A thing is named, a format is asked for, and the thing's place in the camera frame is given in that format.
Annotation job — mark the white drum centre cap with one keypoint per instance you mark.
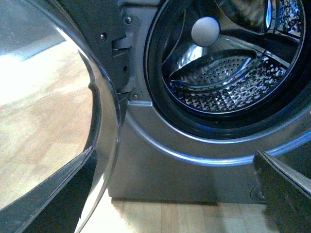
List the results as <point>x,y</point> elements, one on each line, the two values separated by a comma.
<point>205,31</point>

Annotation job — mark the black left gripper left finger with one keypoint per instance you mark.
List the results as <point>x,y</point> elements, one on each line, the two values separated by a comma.
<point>55,205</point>

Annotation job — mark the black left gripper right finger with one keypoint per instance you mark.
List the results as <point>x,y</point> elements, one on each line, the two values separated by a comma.
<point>287,192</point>

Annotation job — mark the grey front-load washing machine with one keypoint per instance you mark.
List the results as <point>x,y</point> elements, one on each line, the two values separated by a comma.
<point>194,117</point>

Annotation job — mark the round washing machine door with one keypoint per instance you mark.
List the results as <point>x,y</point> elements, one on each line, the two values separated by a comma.
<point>56,101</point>

